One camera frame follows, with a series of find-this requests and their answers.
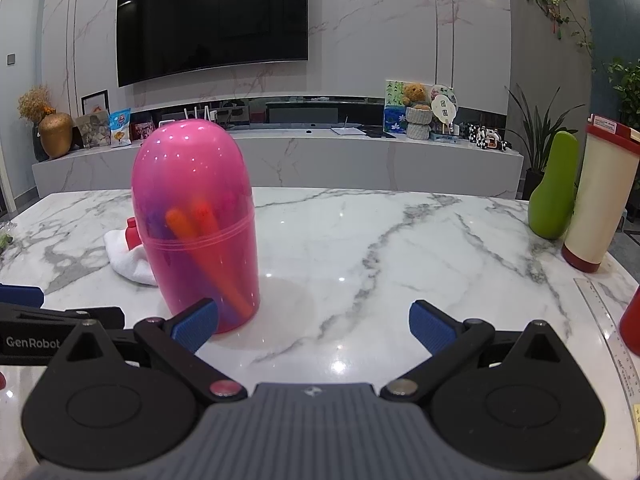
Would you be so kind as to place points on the white router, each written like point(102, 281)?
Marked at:
point(197, 112)

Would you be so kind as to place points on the printed photo card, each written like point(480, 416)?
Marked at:
point(92, 131)

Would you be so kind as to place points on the white paper fan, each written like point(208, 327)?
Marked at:
point(445, 109)

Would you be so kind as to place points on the white marble tv console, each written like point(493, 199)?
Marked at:
point(350, 160)

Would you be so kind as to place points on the green pear-shaped vase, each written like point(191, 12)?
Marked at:
point(552, 195)

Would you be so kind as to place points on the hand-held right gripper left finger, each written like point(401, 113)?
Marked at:
point(195, 325)

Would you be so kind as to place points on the cream tumbler with red base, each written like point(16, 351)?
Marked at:
point(597, 195)

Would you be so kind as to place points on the round patterned paper fan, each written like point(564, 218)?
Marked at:
point(440, 91)

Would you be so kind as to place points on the black picture frame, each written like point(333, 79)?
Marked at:
point(95, 101)

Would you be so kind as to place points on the brown teddy bear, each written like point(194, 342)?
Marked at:
point(416, 94)

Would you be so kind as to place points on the white notebook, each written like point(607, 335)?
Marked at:
point(346, 131)

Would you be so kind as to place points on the black tablet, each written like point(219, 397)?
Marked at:
point(377, 132)

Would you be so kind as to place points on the red container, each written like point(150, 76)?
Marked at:
point(632, 322)

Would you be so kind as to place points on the small red bottle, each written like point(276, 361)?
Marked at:
point(131, 234)

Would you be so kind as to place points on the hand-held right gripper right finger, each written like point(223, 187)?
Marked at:
point(430, 325)

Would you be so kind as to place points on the grey media box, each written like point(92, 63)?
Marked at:
point(320, 112)

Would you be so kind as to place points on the clear plastic ruler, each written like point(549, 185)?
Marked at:
point(607, 330)

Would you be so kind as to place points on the black vase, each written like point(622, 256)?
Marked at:
point(38, 142)

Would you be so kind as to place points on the flower painting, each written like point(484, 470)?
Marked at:
point(393, 110)

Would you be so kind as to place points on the white cloth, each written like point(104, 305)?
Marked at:
point(125, 262)

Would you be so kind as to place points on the black and white toy figures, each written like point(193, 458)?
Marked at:
point(487, 138)

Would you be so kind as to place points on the leafy pothos plant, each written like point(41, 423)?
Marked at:
point(627, 87)

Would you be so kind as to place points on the hanging vine plant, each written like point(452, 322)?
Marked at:
point(552, 2)

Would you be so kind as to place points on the gold vase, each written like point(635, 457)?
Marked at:
point(56, 135)

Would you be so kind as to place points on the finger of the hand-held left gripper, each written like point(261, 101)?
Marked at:
point(20, 295)

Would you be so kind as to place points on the blue snack bag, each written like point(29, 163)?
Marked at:
point(120, 129)

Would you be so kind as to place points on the pink capsule container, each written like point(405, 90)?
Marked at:
point(190, 175)

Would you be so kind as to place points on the dried flower bunch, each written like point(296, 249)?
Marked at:
point(36, 102)

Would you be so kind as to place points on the long-leaf potted plant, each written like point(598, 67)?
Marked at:
point(537, 135)

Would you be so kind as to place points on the black television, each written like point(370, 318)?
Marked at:
point(210, 20)

